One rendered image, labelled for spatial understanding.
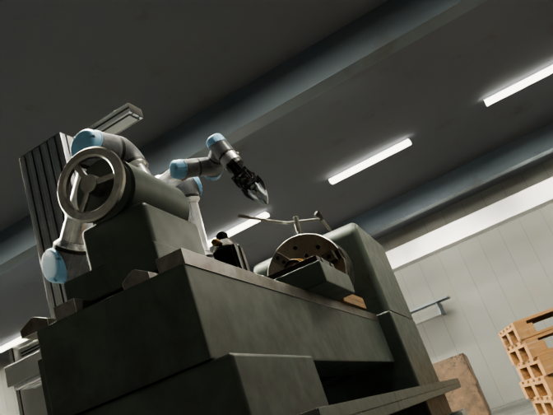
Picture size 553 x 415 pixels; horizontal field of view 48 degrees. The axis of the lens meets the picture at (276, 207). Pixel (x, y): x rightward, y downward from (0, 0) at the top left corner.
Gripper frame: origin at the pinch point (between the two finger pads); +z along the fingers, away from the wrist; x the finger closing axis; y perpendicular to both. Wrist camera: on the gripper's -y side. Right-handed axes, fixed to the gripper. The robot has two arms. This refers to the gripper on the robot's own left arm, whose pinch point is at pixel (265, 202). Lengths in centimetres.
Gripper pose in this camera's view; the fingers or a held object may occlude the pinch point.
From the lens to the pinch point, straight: 236.3
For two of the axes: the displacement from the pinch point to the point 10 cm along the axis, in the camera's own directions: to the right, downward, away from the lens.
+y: -3.6, -2.3, -9.1
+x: 7.3, -6.7, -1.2
